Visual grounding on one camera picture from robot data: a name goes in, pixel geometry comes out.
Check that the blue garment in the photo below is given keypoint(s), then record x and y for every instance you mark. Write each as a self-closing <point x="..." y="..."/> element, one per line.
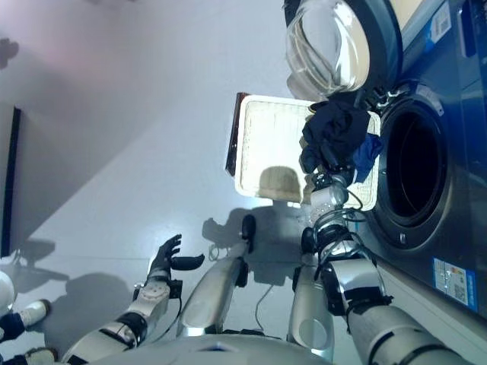
<point x="367" y="152"/>

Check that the grey robot torso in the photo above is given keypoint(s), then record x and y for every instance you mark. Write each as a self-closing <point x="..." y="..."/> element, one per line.
<point x="213" y="350"/>

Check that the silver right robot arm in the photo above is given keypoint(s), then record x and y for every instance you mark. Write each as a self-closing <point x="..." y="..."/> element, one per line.
<point x="365" y="296"/>

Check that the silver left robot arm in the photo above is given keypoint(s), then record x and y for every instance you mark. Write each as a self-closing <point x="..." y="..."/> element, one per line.
<point x="148" y="300"/>

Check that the round glass washing machine door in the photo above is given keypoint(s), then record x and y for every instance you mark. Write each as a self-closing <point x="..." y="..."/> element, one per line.
<point x="335" y="45"/>

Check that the white wicker laundry basket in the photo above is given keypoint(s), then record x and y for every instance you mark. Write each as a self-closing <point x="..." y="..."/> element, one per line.
<point x="270" y="144"/>

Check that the silver robot leg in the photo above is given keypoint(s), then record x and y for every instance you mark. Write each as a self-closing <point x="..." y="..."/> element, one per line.
<point x="308" y="315"/>
<point x="213" y="289"/>

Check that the black wall edge strip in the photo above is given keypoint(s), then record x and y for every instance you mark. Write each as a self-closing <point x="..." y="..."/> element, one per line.
<point x="11" y="182"/>

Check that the silver right robot leg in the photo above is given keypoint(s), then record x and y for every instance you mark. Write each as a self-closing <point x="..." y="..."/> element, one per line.
<point x="308" y="315"/>

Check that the black garment with yellow tag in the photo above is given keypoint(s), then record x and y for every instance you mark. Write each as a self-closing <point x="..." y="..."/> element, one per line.
<point x="335" y="125"/>

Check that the blue energy label sticker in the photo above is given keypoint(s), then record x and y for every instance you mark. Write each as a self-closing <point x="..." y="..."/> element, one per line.
<point x="452" y="281"/>

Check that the small blue QR sticker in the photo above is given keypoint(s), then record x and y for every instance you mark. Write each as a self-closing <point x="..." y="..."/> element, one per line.
<point x="441" y="24"/>

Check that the grey washing machine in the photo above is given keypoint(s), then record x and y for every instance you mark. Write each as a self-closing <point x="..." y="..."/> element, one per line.
<point x="449" y="159"/>

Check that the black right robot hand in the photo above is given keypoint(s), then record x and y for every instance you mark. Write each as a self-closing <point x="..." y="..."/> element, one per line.
<point x="329" y="173"/>

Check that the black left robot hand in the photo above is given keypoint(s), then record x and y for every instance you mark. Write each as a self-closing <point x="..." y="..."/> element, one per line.
<point x="165" y="260"/>

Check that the white cylindrical object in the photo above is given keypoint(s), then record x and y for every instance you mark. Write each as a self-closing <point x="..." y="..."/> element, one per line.
<point x="5" y="292"/>

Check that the silver left robot leg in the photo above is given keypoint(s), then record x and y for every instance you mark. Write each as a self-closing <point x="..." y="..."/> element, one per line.
<point x="213" y="289"/>

